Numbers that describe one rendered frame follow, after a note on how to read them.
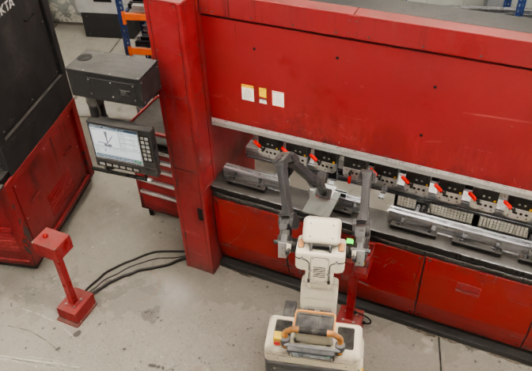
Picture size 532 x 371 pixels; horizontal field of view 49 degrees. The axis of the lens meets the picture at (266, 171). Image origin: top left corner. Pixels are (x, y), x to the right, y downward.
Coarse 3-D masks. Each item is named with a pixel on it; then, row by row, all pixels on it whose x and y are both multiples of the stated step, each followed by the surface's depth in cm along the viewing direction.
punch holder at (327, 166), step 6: (318, 150) 380; (318, 156) 383; (324, 156) 381; (330, 156) 379; (336, 156) 378; (324, 162) 384; (330, 162) 382; (336, 162) 383; (318, 168) 389; (324, 168) 387; (330, 168) 385; (336, 168) 389
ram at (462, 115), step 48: (240, 48) 358; (288, 48) 344; (336, 48) 331; (384, 48) 319; (240, 96) 380; (288, 96) 364; (336, 96) 350; (384, 96) 337; (432, 96) 324; (480, 96) 313; (528, 96) 302; (336, 144) 372; (384, 144) 357; (432, 144) 343; (480, 144) 330; (528, 144) 318
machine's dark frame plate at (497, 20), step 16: (320, 0) 328; (336, 0) 328; (352, 0) 327; (368, 0) 326; (384, 0) 326; (400, 0) 325; (416, 16) 309; (432, 16) 309; (448, 16) 308; (464, 16) 308; (480, 16) 307; (496, 16) 307; (512, 16) 306; (528, 32) 291
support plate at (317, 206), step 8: (336, 192) 399; (312, 200) 393; (320, 200) 393; (328, 200) 393; (304, 208) 388; (312, 208) 387; (320, 208) 387; (328, 208) 387; (320, 216) 382; (328, 216) 381
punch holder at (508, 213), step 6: (510, 198) 343; (516, 198) 341; (522, 198) 339; (516, 204) 344; (522, 204) 342; (528, 204) 340; (504, 210) 349; (510, 210) 348; (516, 210) 346; (522, 210) 344; (528, 210) 343; (510, 216) 350; (516, 216) 348; (522, 216) 346; (528, 216) 345
